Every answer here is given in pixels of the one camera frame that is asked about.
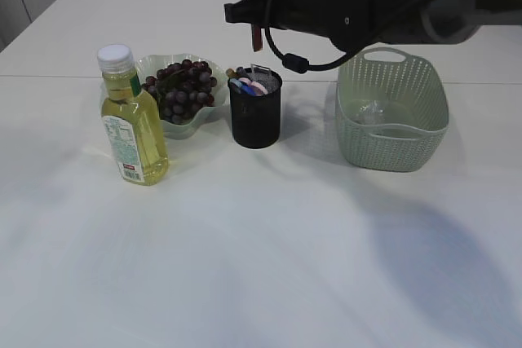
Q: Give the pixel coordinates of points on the green woven plastic basket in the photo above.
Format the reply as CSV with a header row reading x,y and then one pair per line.
x,y
408,81

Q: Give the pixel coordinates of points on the clear plastic ruler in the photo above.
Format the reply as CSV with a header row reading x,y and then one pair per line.
x,y
259,72

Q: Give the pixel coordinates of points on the purple grape bunch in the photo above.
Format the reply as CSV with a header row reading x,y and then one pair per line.
x,y
182,90

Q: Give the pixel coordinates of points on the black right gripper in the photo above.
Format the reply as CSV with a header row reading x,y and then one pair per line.
x,y
346,23

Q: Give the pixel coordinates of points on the gold marker pen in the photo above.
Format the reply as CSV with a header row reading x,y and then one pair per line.
x,y
232,74

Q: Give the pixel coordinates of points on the yellow tea bottle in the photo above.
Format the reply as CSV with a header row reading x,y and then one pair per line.
x,y
131,119

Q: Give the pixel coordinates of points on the green wavy glass plate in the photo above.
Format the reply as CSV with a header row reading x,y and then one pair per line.
x,y
149,64

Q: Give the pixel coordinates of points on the blue scissors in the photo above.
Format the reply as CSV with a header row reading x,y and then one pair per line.
x,y
240,87

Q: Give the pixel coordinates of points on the clear plastic sheet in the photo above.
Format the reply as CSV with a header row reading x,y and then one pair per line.
x,y
378,114

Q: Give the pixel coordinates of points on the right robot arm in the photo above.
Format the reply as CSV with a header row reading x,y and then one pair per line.
x,y
440,22

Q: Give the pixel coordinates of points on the black mesh pen cup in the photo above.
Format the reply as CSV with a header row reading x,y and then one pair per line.
x,y
256,120

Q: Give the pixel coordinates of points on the pink scissors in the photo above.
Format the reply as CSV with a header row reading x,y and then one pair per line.
x,y
257,86

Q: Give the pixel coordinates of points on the silver marker pen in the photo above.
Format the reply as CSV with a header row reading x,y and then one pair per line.
x,y
241,72

